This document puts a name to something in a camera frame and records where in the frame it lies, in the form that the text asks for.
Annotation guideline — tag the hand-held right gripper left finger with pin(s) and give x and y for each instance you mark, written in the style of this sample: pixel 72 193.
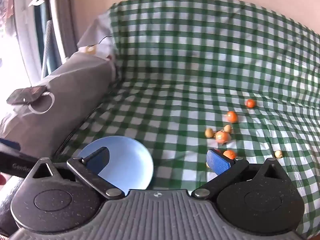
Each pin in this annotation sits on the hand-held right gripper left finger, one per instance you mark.
pixel 100 159

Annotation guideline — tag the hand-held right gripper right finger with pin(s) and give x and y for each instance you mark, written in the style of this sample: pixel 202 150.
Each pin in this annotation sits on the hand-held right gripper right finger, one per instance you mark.
pixel 218 164

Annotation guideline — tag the orange mandarin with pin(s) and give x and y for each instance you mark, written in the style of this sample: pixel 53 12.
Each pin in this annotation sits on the orange mandarin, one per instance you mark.
pixel 232 116
pixel 250 103
pixel 229 154
pixel 222 137

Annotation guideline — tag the light blue plate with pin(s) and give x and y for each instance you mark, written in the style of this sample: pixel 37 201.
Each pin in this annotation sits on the light blue plate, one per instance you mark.
pixel 130 160

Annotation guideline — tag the black power bank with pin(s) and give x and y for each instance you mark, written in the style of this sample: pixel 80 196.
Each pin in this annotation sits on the black power bank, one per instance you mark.
pixel 25 95

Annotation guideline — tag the green checkered bed sheet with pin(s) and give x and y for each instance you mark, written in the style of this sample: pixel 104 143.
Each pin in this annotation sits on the green checkered bed sheet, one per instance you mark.
pixel 190 85

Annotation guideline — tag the white window frame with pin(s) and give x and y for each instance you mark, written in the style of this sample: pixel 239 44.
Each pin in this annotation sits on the white window frame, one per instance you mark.
pixel 32 42

